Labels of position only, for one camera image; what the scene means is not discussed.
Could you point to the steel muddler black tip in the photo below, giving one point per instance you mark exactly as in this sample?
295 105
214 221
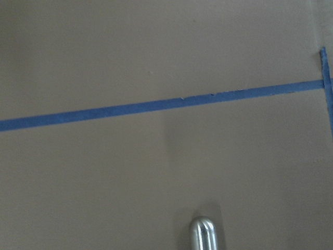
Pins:
203 235

